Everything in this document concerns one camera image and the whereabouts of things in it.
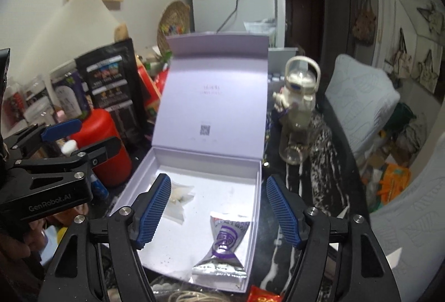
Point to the cat print tote bag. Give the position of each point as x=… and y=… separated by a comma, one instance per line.
x=399, y=55
x=427, y=74
x=431, y=15

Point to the orange plastic bag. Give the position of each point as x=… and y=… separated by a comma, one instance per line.
x=394, y=182

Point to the dark wooden door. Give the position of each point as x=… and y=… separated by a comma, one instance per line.
x=302, y=17

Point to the lavender gift box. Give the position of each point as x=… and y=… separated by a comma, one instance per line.
x=208, y=97

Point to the woven straw basket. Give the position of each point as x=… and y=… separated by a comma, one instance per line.
x=173, y=15

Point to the red carton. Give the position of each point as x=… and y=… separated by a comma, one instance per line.
x=151, y=86

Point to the white foam board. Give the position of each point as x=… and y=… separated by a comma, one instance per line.
x=69, y=31

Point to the red snack packet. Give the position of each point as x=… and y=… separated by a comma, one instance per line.
x=264, y=295

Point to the white refrigerator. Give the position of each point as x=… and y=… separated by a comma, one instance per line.
x=215, y=10

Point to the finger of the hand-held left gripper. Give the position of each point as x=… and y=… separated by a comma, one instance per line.
x=100, y=152
x=61, y=128

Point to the red plastic canister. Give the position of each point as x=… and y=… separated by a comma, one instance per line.
x=100, y=124

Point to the white quilted chair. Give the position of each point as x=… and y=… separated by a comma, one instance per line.
x=417, y=218
x=358, y=93

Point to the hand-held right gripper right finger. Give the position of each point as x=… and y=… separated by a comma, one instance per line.
x=285, y=211

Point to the clear jar red content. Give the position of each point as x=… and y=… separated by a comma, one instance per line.
x=14, y=104

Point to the silver purple snack packet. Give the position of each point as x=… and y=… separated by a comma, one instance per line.
x=224, y=236

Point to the green bag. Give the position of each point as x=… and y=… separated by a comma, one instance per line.
x=399, y=116

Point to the clear plastic packet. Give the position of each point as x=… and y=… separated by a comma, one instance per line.
x=180, y=197

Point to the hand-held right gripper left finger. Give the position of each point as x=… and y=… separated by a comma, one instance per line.
x=154, y=211

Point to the brown hanging bag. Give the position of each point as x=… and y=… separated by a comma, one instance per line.
x=364, y=20

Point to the black printed snack bag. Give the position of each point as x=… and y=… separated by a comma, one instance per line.
x=107, y=79

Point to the white astronaut figurine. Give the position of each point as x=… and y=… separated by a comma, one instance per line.
x=292, y=100

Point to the clear plastic bag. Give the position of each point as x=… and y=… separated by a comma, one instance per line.
x=260, y=27

